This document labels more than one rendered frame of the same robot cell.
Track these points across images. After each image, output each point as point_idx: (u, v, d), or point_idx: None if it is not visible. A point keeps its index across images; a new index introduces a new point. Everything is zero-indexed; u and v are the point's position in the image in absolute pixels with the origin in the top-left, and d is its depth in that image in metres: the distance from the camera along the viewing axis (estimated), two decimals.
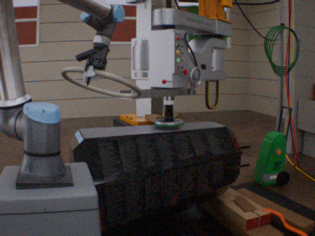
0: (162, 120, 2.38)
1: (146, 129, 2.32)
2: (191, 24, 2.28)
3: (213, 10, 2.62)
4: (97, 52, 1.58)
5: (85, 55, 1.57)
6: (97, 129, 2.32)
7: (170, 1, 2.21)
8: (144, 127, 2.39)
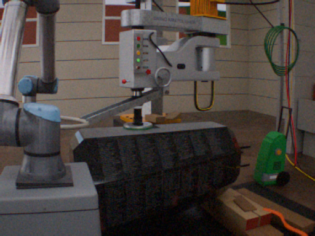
0: (133, 125, 2.35)
1: None
2: (160, 23, 2.25)
3: (200, 7, 2.50)
4: None
5: None
6: (97, 129, 2.32)
7: (138, 2, 2.22)
8: None
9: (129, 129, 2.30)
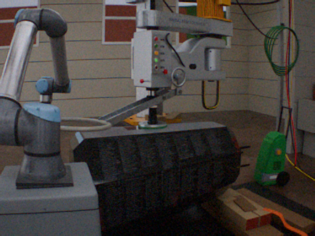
0: (146, 123, 2.44)
1: (146, 129, 2.32)
2: (175, 24, 2.31)
3: (208, 10, 2.60)
4: None
5: None
6: None
7: (153, 3, 2.27)
8: None
9: None
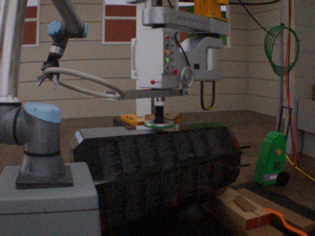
0: (152, 121, 2.30)
1: (146, 129, 2.32)
2: (183, 22, 2.22)
3: (208, 8, 2.54)
4: None
5: None
6: (97, 129, 2.32)
7: None
8: (144, 127, 2.39)
9: None
